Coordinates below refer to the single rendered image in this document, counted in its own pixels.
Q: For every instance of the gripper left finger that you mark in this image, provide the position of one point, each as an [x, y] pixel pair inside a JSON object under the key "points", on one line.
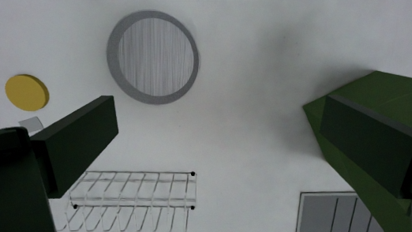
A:
{"points": [[52, 160]]}

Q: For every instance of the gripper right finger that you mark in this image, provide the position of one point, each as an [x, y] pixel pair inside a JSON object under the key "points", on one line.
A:
{"points": [[379, 145]]}

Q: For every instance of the silver wire dish rack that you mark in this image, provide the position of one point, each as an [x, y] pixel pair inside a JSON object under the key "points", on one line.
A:
{"points": [[134, 208]]}

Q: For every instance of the yellow round disc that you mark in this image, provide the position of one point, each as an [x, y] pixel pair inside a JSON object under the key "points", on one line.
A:
{"points": [[27, 92]]}

